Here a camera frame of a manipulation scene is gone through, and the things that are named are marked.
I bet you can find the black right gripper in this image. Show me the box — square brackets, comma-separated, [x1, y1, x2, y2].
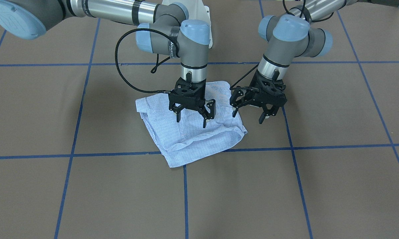
[168, 77, 216, 128]

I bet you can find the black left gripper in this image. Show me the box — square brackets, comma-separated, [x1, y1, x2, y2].
[230, 70, 287, 124]

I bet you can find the blue striped button shirt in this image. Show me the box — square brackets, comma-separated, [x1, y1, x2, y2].
[135, 81, 247, 168]

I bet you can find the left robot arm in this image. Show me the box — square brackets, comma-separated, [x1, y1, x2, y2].
[230, 0, 357, 124]

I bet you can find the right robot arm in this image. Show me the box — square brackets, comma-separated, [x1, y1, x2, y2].
[0, 0, 216, 127]

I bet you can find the brown table mat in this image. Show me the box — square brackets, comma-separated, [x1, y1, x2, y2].
[0, 3, 399, 239]

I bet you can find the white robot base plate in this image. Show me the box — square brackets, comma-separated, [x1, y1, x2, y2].
[161, 0, 213, 49]

